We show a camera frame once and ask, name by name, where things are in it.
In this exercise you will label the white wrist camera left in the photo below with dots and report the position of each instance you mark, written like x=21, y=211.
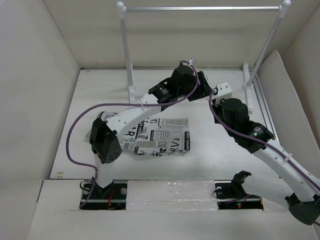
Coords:
x=192, y=61

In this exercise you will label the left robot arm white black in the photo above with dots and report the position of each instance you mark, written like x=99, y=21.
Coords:
x=184, y=83

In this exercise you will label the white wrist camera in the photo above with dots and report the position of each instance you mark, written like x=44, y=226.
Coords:
x=192, y=61
x=221, y=92

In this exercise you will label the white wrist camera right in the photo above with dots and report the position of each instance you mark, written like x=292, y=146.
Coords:
x=221, y=92

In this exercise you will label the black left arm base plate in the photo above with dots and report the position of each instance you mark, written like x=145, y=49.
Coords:
x=111, y=198

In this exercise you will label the newspaper print trousers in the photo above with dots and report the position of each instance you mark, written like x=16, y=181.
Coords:
x=154, y=136

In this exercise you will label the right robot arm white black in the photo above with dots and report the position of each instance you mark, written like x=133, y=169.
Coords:
x=302, y=194

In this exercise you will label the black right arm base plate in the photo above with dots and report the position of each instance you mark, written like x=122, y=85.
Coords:
x=230, y=194

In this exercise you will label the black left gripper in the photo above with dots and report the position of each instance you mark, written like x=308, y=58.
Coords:
x=202, y=89

